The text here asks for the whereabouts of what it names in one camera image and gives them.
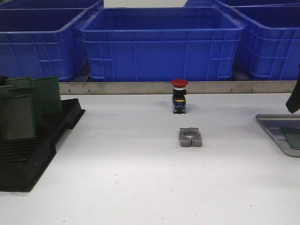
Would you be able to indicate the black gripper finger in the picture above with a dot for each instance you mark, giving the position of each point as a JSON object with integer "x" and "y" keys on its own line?
{"x": 293, "y": 102}

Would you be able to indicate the green perforated circuit board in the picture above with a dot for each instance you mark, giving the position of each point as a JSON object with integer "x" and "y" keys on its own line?
{"x": 292, "y": 136}

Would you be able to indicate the silver metal tray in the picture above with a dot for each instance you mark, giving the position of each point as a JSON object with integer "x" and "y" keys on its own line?
{"x": 271, "y": 124}

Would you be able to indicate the green circuit board rear right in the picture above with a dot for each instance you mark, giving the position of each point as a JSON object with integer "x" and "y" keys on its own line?
{"x": 49, "y": 93}

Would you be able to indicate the green circuit board rear left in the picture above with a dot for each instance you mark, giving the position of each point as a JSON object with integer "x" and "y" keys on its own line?
{"x": 19, "y": 82}

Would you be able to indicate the black slotted board rack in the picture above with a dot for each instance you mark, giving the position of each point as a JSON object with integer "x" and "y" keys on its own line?
{"x": 23, "y": 162}

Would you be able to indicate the green circuit board far left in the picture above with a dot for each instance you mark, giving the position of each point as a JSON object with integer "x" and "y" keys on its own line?
{"x": 4, "y": 90}

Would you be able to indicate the blue plastic crate right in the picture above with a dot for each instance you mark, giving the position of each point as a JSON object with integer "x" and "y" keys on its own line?
{"x": 269, "y": 48}

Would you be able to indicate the blue plastic crate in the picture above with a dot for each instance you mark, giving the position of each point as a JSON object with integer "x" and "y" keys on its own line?
{"x": 269, "y": 48}
{"x": 161, "y": 44}
{"x": 41, "y": 43}

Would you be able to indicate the grey metal clamp block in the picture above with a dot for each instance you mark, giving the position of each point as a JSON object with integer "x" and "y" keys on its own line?
{"x": 190, "y": 137}

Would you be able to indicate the red emergency stop button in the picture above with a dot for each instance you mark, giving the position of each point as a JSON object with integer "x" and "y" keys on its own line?
{"x": 178, "y": 96}

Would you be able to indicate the blue crate back right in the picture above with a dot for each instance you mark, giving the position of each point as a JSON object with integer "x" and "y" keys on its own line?
{"x": 237, "y": 3}

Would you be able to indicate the blue plastic crate centre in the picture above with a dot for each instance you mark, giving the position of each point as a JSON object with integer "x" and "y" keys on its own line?
{"x": 161, "y": 44}

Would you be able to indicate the blue plastic crate left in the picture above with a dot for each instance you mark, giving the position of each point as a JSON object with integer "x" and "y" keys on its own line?
{"x": 41, "y": 43}

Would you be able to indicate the blue crate back left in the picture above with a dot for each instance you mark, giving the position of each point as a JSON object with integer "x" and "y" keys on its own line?
{"x": 52, "y": 4}

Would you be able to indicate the metal table edge rail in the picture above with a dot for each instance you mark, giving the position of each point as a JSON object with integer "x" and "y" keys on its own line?
{"x": 148, "y": 88}

